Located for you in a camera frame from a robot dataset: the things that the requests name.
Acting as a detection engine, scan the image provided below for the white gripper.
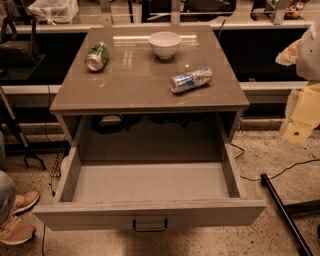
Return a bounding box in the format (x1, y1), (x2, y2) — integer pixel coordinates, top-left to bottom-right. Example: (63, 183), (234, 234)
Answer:
(275, 39), (320, 149)

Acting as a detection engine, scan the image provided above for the blue silver redbull can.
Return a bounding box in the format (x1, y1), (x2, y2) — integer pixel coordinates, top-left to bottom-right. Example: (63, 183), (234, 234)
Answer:
(170, 67), (212, 94)

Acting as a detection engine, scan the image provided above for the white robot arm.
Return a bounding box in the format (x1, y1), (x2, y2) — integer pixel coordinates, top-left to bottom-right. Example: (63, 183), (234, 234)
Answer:
(275, 22), (320, 147)

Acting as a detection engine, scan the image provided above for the open top drawer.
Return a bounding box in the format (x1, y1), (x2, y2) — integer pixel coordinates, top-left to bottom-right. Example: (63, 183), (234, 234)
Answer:
(33, 114), (265, 231)

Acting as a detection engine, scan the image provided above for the green soda can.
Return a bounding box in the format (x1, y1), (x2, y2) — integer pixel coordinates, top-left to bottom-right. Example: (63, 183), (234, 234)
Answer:
(85, 42), (109, 72)

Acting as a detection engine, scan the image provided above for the black pole on floor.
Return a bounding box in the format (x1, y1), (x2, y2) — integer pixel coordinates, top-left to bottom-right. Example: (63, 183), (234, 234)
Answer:
(261, 174), (313, 256)

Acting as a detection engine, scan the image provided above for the white bowl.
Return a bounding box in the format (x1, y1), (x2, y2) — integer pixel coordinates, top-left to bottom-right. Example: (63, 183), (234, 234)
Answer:
(148, 31), (181, 59)

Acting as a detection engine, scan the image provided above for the white plastic bag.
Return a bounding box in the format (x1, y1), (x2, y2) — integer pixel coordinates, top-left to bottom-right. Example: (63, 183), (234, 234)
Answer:
(28, 0), (78, 25)

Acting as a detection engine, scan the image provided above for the black bag on shelf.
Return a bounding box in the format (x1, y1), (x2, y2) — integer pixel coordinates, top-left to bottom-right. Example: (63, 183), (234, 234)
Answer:
(0, 16), (46, 81)

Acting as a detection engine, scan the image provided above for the black tripod stand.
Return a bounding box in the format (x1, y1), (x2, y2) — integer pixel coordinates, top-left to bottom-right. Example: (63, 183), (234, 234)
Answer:
(0, 85), (46, 170)

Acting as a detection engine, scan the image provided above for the tan shoe upper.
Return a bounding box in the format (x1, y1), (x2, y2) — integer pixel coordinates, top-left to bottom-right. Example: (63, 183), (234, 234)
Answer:
(11, 191), (40, 214)

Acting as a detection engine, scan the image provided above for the tan shoe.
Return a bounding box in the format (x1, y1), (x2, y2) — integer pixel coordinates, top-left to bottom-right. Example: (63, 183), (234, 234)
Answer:
(11, 191), (40, 214)
(0, 215), (36, 245)

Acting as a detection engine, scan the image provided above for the grey trouser leg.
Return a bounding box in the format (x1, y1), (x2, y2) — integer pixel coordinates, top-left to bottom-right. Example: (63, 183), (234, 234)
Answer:
(0, 133), (16, 224)

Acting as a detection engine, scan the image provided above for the tan shoe lower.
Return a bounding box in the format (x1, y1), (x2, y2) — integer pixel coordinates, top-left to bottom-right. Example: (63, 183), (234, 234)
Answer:
(0, 215), (36, 245)

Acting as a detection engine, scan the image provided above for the black floor cable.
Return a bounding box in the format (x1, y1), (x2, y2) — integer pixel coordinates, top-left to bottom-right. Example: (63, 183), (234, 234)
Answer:
(230, 143), (320, 183)

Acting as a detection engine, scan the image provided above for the black drawer handle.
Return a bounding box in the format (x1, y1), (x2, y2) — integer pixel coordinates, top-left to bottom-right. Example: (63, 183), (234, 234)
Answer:
(132, 219), (168, 233)

